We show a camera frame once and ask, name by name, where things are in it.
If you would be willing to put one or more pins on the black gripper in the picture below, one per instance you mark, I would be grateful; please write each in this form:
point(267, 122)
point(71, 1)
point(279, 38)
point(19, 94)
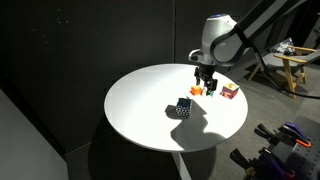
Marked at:
point(204, 72)

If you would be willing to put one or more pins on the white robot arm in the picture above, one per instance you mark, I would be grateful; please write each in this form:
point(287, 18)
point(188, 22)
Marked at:
point(233, 36)

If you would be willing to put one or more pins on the green orange purple picture block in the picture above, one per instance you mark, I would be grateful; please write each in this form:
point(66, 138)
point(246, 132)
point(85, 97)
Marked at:
point(230, 91)

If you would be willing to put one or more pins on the small orange cube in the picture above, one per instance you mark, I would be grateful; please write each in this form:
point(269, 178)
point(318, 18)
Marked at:
point(196, 90)

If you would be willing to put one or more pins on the black spring clamp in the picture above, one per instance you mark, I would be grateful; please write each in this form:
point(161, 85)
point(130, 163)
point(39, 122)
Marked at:
point(242, 159)
point(266, 131)

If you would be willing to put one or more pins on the wooden chair grey seat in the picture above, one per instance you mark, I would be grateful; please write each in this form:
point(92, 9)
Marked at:
point(288, 63)

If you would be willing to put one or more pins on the crinkled plastic bag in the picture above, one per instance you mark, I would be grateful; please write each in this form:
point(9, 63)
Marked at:
point(282, 46)

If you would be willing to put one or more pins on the purple spring clamp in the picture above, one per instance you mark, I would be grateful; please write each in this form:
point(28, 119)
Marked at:
point(275, 165)

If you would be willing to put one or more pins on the black perforated board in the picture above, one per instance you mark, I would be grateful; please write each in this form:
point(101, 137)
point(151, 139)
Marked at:
point(305, 160)

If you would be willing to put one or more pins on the white table pedestal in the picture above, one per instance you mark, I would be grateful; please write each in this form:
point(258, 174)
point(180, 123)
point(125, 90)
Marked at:
point(182, 166)

